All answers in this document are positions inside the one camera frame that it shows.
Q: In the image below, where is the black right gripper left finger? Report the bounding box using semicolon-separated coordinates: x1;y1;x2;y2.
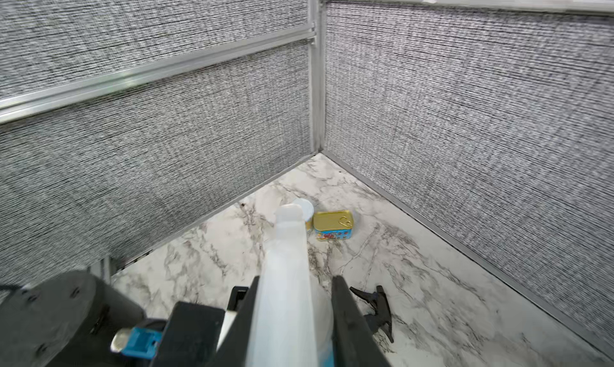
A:
207;276;260;366

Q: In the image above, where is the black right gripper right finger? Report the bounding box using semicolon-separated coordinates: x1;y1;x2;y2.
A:
332;276;390;366

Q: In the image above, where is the white translucent spray nozzle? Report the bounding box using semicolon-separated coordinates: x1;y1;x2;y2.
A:
246;204;334;366

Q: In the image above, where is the blue plastic spray bottle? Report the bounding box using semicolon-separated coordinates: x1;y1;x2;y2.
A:
318;344;335;367

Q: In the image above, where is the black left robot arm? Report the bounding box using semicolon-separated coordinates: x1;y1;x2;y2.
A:
1;271;146;366

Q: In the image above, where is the black spray nozzle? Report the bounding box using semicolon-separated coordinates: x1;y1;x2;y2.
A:
350;285;394;343

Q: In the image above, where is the gold rectangular tin can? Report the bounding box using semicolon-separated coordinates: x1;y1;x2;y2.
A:
313;210;354;241

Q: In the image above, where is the round white-lid can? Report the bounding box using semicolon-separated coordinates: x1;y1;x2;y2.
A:
293;198;314;230

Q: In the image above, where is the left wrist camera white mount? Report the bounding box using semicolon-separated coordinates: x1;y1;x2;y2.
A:
110;301;227;366

